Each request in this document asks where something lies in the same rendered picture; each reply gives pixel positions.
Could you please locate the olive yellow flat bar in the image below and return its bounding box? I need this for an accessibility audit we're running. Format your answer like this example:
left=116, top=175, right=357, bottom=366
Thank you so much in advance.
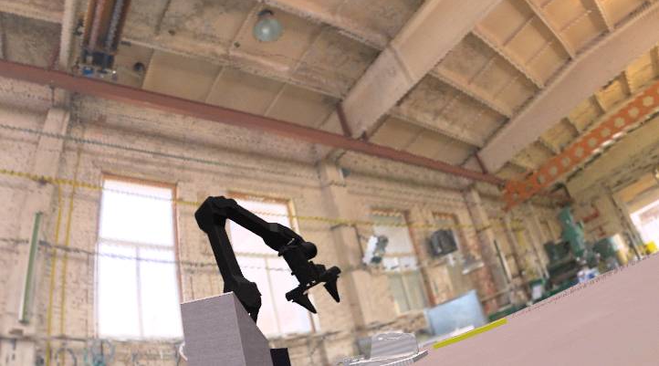
left=434, top=319, right=507, bottom=349

